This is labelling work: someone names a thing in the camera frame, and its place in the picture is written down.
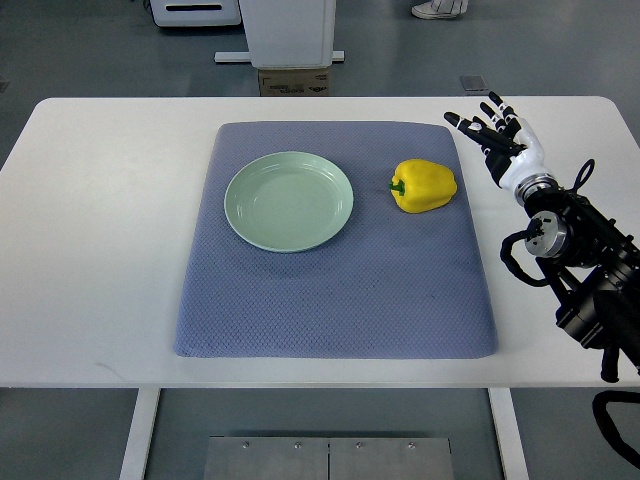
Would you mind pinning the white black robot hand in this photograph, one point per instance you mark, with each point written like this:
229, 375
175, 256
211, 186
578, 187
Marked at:
511, 149

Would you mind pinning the yellow bell pepper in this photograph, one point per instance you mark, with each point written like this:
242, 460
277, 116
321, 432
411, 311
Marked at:
420, 185

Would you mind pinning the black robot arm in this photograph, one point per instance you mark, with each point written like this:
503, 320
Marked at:
591, 267

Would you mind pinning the grey floor plate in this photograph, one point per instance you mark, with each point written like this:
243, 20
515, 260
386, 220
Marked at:
473, 83

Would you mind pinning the light green plate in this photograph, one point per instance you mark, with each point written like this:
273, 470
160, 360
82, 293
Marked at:
288, 202

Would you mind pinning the white sneaker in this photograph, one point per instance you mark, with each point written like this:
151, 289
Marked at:
440, 9

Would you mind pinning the blue quilted mat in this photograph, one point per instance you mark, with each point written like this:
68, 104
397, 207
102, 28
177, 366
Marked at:
389, 285

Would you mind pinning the cardboard box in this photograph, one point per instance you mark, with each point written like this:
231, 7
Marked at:
294, 82

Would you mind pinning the white machine with slot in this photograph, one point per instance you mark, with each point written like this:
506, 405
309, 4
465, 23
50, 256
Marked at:
195, 13

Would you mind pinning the white pedestal column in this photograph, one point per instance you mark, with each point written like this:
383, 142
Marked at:
287, 34

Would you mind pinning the metal base plate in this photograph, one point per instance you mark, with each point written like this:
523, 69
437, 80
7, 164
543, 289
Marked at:
328, 458

